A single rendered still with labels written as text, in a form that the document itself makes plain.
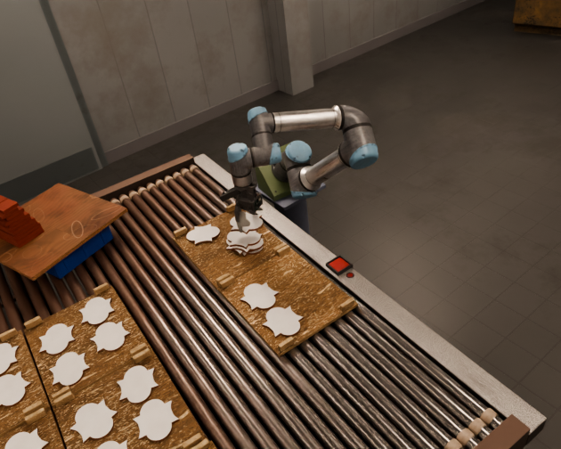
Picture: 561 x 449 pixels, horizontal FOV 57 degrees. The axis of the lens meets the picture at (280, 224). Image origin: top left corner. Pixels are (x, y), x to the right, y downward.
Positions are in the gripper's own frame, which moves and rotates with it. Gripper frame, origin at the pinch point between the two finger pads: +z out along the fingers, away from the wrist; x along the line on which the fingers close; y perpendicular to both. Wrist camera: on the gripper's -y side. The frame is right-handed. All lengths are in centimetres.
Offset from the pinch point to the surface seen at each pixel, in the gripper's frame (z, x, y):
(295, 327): 11, -34, 37
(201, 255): 12.1, -12.6, -16.7
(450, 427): 14, -48, 93
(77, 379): 11, -80, -20
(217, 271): 12.1, -18.6, -4.8
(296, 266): 12.1, -5.2, 24.0
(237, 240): 7.6, -3.4, -3.8
